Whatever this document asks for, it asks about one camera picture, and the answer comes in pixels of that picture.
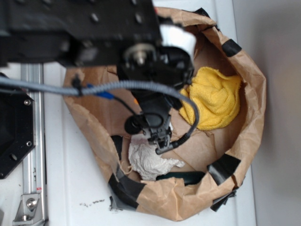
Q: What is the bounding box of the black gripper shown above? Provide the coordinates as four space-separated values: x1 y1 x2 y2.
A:
124 89 182 152

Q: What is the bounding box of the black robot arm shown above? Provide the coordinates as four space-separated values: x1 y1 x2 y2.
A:
0 0 198 154

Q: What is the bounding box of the crumpled white paper towel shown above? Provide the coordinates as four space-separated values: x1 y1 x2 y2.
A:
128 134 185 181

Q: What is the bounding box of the dark green object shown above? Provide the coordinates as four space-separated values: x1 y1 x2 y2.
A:
156 171 205 186

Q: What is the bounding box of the brown paper bin liner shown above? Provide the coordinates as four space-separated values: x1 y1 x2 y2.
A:
64 7 266 221

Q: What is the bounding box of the yellow microfiber cloth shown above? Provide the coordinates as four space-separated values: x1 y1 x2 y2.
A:
180 67 241 130

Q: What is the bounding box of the grey braided cable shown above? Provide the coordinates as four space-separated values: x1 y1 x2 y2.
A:
0 75 200 155

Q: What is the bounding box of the aluminium extrusion rail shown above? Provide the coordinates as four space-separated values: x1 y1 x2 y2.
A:
19 63 48 226

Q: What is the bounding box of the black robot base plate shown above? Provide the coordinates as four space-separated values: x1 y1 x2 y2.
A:
0 85 35 179

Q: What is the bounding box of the metal corner bracket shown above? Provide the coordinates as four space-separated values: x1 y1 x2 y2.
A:
12 193 43 226

